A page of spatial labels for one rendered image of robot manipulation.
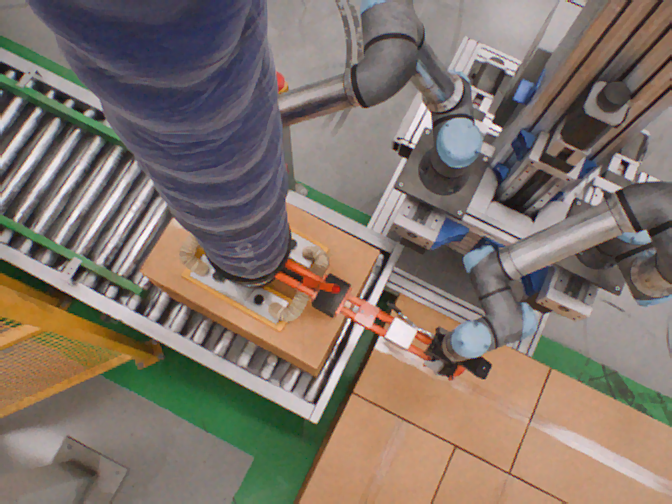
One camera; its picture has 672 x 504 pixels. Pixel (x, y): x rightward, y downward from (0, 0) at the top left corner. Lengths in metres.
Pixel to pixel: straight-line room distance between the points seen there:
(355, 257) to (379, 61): 0.70
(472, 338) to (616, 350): 1.77
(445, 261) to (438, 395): 0.67
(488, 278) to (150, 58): 0.96
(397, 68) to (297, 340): 0.84
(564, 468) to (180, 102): 1.93
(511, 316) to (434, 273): 1.26
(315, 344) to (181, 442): 1.15
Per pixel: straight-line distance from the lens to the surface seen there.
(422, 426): 2.19
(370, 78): 1.30
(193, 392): 2.75
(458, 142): 1.63
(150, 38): 0.60
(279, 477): 2.72
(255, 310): 1.76
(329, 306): 1.63
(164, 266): 1.85
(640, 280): 1.67
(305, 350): 1.76
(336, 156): 2.96
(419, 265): 2.60
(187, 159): 0.81
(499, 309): 1.37
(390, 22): 1.34
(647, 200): 1.31
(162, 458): 2.78
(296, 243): 1.77
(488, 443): 2.24
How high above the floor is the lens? 2.70
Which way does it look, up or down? 75 degrees down
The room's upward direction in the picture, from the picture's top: 9 degrees clockwise
